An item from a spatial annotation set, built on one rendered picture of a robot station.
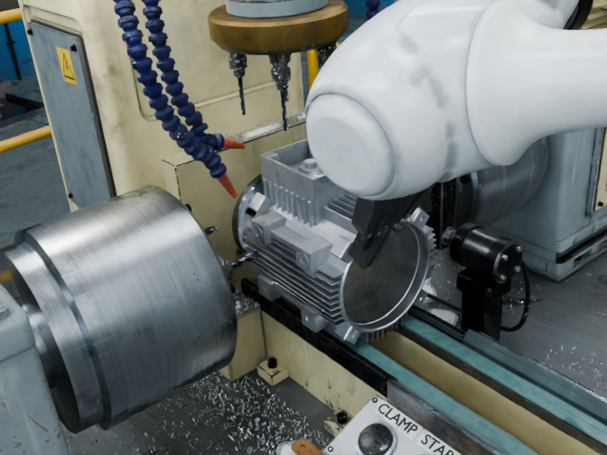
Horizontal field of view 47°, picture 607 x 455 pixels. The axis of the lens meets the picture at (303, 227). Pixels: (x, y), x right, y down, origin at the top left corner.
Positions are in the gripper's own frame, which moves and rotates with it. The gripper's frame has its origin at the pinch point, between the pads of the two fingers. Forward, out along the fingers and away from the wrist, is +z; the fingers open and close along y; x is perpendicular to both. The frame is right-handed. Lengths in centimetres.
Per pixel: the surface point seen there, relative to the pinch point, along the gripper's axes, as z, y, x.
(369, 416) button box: -6.3, 17.4, 17.4
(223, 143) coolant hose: 2.0, 6.1, -21.5
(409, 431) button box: -8.6, 16.6, 20.6
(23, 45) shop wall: 348, -131, -437
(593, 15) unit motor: -6, -63, -17
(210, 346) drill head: 10.1, 19.3, -1.2
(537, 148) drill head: 5.8, -42.4, -4.1
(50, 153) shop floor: 276, -74, -259
